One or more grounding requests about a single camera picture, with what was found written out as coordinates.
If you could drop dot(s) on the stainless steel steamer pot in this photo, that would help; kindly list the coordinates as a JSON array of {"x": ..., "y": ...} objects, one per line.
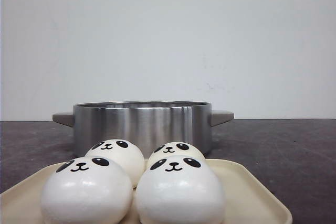
[{"x": 146, "y": 124}]

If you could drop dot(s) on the cream plastic tray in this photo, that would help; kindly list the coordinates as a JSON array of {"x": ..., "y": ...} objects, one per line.
[{"x": 247, "y": 199}]

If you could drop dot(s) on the cream panda bun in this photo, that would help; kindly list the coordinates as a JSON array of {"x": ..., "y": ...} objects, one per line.
[{"x": 174, "y": 148}]

